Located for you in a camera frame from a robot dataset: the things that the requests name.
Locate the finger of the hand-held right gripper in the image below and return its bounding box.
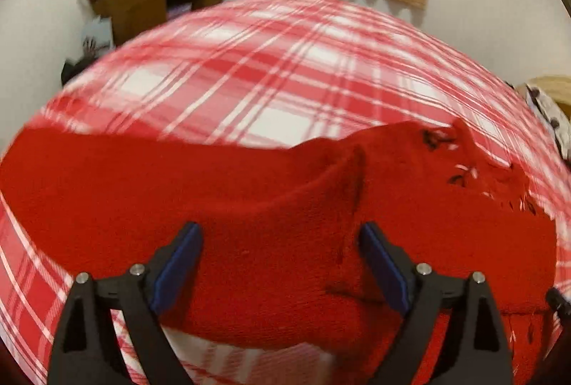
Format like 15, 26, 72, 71
546, 287, 571, 318

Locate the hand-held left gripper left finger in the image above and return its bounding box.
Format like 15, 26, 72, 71
47, 222, 204, 385

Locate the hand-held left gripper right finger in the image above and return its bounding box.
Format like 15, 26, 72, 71
359, 223, 515, 385

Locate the red knit sweater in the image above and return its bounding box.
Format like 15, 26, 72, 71
0, 117, 560, 385

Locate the spotted white pillow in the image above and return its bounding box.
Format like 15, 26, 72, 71
525, 84, 571, 163

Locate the beige bed headboard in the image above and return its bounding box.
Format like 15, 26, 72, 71
513, 75, 571, 118

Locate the red plaid bed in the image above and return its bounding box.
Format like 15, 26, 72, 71
0, 0, 571, 385

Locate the white plastic bag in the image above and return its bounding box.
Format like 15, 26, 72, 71
80, 14, 113, 58

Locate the brown wooden desk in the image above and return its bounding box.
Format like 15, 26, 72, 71
88, 0, 226, 46

